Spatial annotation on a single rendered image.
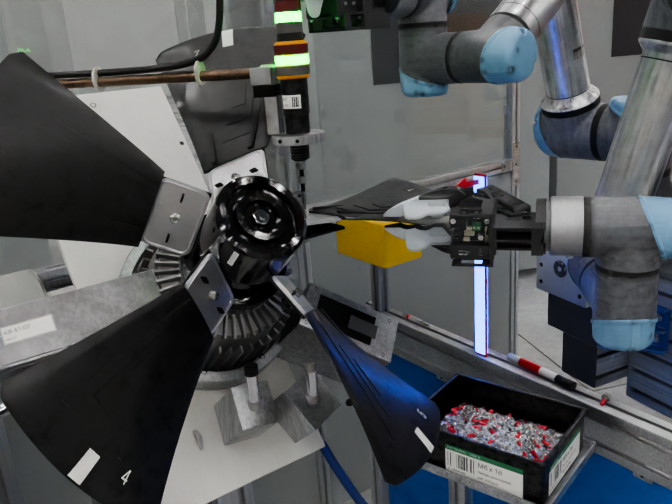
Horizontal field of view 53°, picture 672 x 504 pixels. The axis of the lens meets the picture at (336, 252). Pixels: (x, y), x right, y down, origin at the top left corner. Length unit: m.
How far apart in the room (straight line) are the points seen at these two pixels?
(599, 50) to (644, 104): 3.72
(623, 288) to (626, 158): 0.19
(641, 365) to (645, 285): 0.61
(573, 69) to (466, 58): 0.45
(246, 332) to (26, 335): 0.28
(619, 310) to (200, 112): 0.62
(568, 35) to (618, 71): 3.38
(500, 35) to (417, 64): 0.14
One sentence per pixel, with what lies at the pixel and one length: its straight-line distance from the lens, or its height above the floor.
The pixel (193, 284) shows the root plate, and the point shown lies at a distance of 0.81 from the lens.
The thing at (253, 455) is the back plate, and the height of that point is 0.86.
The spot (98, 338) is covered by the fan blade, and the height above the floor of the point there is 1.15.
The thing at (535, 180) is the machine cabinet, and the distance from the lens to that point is 3.98.
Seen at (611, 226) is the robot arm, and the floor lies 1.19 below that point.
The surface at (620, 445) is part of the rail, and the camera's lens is 1.13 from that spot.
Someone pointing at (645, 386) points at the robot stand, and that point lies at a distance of 1.50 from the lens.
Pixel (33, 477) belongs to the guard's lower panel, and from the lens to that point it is 1.72.
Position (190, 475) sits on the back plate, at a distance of 1.00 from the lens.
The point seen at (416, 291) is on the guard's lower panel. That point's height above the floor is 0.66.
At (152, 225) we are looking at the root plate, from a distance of 0.88.
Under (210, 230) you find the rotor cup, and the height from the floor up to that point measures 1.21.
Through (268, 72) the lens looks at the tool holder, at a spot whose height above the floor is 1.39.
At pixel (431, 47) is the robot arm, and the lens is 1.06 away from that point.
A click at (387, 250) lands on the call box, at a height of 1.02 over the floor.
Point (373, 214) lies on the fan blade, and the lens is 0.94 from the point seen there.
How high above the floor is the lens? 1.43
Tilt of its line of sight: 18 degrees down
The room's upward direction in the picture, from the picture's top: 4 degrees counter-clockwise
